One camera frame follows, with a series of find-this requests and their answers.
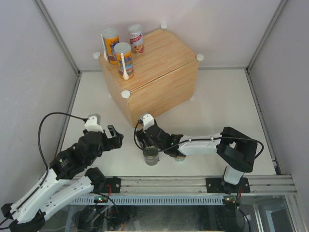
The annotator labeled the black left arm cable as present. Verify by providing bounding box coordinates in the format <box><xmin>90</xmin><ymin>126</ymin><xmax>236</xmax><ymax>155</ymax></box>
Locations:
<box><xmin>0</xmin><ymin>112</ymin><xmax>89</xmax><ymax>225</ymax></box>

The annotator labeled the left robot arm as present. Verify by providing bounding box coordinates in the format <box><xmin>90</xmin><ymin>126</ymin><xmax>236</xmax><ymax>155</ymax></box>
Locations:
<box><xmin>1</xmin><ymin>125</ymin><xmax>124</xmax><ymax>232</ymax></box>

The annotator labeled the blue rectangular spam tin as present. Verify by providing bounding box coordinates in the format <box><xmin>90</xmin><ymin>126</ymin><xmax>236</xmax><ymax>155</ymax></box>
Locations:
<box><xmin>174</xmin><ymin>155</ymin><xmax>186</xmax><ymax>162</ymax></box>

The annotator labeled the black base bracket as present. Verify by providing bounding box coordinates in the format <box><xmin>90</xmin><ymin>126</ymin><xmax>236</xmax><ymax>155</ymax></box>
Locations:
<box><xmin>91</xmin><ymin>176</ymin><xmax>121</xmax><ymax>194</ymax></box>
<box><xmin>206</xmin><ymin>177</ymin><xmax>251</xmax><ymax>194</ymax></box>

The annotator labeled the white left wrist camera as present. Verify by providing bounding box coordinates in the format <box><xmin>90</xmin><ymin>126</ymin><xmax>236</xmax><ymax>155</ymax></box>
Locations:
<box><xmin>84</xmin><ymin>114</ymin><xmax>103</xmax><ymax>132</ymax></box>

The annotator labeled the white red tall can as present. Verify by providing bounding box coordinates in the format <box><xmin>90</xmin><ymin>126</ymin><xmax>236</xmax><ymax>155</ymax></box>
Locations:
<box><xmin>128</xmin><ymin>24</ymin><xmax>144</xmax><ymax>54</ymax></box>

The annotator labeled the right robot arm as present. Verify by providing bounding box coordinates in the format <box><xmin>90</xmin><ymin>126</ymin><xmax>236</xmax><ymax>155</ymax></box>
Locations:
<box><xmin>134</xmin><ymin>125</ymin><xmax>263</xmax><ymax>194</ymax></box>

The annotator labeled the orange can with white spoon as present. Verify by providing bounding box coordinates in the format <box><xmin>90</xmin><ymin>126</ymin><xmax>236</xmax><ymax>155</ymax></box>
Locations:
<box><xmin>114</xmin><ymin>42</ymin><xmax>134</xmax><ymax>80</ymax></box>

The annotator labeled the aluminium frame rail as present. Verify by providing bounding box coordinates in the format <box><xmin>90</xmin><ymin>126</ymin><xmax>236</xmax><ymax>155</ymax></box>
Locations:
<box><xmin>112</xmin><ymin>175</ymin><xmax>296</xmax><ymax>195</ymax></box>

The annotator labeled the silver round tin can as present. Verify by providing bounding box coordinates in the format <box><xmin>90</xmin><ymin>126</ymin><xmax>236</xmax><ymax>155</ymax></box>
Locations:
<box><xmin>143</xmin><ymin>146</ymin><xmax>159</xmax><ymax>166</ymax></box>

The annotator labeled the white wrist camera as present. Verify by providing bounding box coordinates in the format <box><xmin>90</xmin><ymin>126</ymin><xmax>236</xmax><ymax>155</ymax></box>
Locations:
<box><xmin>84</xmin><ymin>114</ymin><xmax>103</xmax><ymax>132</ymax></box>
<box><xmin>140</xmin><ymin>113</ymin><xmax>155</xmax><ymax>131</ymax></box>

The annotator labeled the black left base bracket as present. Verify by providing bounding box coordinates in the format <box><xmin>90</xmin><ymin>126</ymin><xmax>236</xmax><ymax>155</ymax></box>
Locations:
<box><xmin>91</xmin><ymin>176</ymin><xmax>121</xmax><ymax>194</ymax></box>

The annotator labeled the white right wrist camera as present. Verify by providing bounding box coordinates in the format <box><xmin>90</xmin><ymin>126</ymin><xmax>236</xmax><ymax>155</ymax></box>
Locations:
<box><xmin>140</xmin><ymin>113</ymin><xmax>155</xmax><ymax>131</ymax></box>

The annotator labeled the wooden box counter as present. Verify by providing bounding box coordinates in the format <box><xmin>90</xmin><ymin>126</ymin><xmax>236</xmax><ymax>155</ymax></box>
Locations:
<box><xmin>98</xmin><ymin>29</ymin><xmax>199</xmax><ymax>127</ymax></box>

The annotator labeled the grey perforated cable tray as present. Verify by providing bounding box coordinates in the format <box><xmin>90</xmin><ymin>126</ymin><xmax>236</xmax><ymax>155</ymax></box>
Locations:
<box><xmin>70</xmin><ymin>196</ymin><xmax>224</xmax><ymax>206</ymax></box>

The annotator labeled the black right base bracket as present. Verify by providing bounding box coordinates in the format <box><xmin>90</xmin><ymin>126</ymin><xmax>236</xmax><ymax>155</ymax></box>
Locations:
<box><xmin>206</xmin><ymin>177</ymin><xmax>251</xmax><ymax>194</ymax></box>

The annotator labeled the orange tall can with spoon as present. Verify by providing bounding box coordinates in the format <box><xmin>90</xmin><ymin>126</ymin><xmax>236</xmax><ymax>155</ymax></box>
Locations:
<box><xmin>101</xmin><ymin>29</ymin><xmax>119</xmax><ymax>65</ymax></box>

